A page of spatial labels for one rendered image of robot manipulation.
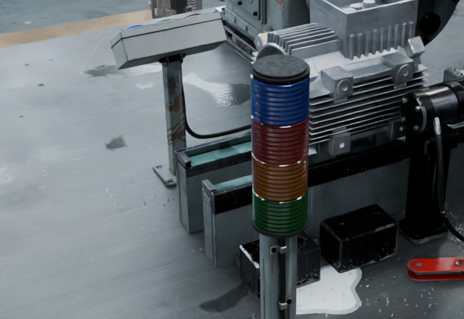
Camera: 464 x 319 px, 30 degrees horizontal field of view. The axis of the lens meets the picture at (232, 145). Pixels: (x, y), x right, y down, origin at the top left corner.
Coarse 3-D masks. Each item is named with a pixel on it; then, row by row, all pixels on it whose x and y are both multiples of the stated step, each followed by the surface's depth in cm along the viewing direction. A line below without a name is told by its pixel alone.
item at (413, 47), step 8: (264, 32) 127; (256, 40) 128; (264, 40) 127; (408, 40) 124; (416, 40) 124; (408, 48) 124; (416, 48) 124; (424, 48) 124; (408, 56) 125; (416, 56) 125; (312, 64) 118; (312, 72) 118; (312, 80) 118; (312, 144) 124; (312, 152) 123
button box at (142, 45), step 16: (192, 16) 137; (208, 16) 137; (128, 32) 133; (144, 32) 133; (160, 32) 134; (176, 32) 135; (192, 32) 136; (208, 32) 137; (224, 32) 138; (112, 48) 138; (128, 48) 132; (144, 48) 133; (160, 48) 134; (176, 48) 135; (192, 48) 136; (208, 48) 141; (128, 64) 135
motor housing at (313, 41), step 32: (288, 32) 123; (320, 32) 123; (320, 64) 120; (352, 64) 122; (384, 64) 123; (416, 64) 126; (320, 96) 120; (352, 96) 121; (384, 96) 123; (320, 128) 121; (352, 128) 123; (384, 128) 126
